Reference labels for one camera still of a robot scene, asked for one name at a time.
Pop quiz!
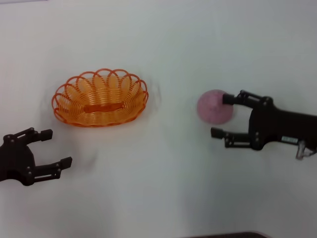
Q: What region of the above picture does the pink peach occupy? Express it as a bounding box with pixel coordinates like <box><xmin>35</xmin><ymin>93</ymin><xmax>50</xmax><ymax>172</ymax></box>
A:
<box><xmin>197</xmin><ymin>88</ymin><xmax>235</xmax><ymax>125</ymax></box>

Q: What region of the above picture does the dark rounded robot base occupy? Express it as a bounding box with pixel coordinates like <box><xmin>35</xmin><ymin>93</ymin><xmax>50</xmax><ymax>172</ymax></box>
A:
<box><xmin>190</xmin><ymin>231</ymin><xmax>270</xmax><ymax>238</ymax></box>

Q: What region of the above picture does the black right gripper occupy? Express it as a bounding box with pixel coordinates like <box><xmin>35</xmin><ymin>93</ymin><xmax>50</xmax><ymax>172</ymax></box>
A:
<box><xmin>210</xmin><ymin>90</ymin><xmax>317</xmax><ymax>152</ymax></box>

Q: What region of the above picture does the orange plastic woven basket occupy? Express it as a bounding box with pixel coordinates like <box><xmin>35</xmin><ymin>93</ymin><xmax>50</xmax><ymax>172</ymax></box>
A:
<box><xmin>51</xmin><ymin>68</ymin><xmax>149</xmax><ymax>128</ymax></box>

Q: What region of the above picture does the silver cable connector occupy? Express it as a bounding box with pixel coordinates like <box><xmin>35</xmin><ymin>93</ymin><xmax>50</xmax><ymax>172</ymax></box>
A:
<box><xmin>294</xmin><ymin>139</ymin><xmax>317</xmax><ymax>161</ymax></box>

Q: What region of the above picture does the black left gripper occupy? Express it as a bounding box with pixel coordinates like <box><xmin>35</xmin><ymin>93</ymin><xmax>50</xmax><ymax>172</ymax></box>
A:
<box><xmin>0</xmin><ymin>127</ymin><xmax>73</xmax><ymax>187</ymax></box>

